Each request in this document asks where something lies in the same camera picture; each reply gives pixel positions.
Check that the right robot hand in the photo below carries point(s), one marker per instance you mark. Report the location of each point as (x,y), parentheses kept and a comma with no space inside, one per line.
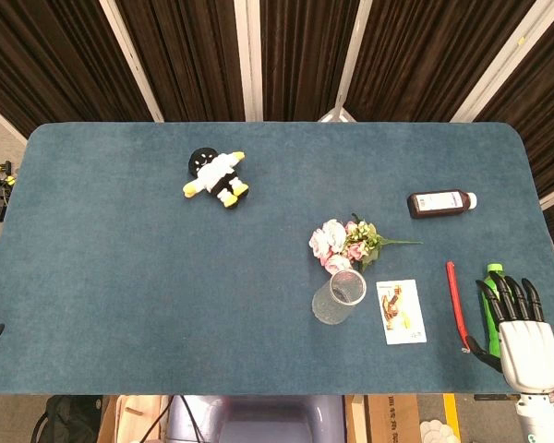
(528,355)

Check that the pink white artificial flower bouquet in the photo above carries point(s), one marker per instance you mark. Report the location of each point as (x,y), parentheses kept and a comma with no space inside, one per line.
(334,233)

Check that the purple grey robot base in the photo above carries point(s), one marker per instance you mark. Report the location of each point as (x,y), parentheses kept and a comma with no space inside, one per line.
(258,420)

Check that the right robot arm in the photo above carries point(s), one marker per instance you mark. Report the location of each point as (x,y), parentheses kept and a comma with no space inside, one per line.
(542,417)

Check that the clear textured glass vase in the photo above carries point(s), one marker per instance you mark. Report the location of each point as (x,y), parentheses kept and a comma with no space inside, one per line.
(337,300)

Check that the green plastic bottle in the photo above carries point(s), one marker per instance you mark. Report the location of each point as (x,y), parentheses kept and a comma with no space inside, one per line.
(490,323)

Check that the red pen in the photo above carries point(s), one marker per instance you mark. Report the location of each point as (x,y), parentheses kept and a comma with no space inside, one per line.
(454,300)

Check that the black bag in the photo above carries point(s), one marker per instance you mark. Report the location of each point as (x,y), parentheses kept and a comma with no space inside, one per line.
(64,422)

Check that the white cloth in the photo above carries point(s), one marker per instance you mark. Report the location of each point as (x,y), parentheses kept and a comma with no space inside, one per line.
(438,432)

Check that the white card with picture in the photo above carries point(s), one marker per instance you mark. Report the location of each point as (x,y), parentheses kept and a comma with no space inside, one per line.
(401,318)

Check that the blue felt table cloth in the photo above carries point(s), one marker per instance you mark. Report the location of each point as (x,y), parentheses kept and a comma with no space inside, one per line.
(120,277)

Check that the brown cardboard box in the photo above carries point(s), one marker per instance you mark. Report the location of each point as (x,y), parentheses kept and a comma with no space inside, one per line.
(388,420)

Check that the light wooden crate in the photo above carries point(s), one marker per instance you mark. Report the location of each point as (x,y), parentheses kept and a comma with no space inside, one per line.
(134,420)

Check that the brown bottle with white cap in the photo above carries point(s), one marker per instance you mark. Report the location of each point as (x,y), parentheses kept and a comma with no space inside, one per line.
(431,204)

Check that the dark brown curtain panel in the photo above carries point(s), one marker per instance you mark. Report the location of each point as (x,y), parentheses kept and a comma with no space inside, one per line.
(425,55)
(304,55)
(545,106)
(189,55)
(51,60)

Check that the black white yellow plush toy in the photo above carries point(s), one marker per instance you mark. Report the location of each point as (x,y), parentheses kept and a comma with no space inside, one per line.
(214,175)

